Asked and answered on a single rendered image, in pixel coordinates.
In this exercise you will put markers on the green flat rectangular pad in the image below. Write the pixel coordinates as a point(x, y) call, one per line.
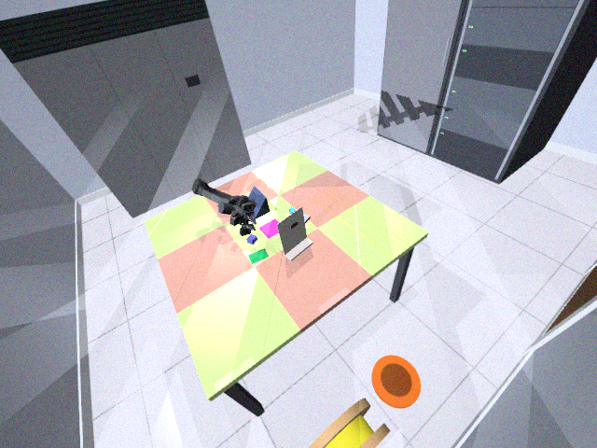
point(259, 255)

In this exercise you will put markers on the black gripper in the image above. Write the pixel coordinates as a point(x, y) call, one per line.
point(248, 215)

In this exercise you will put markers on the magenta square zone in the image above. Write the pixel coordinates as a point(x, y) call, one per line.
point(270, 229)

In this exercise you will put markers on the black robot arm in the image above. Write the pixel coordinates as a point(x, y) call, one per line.
point(227, 204)

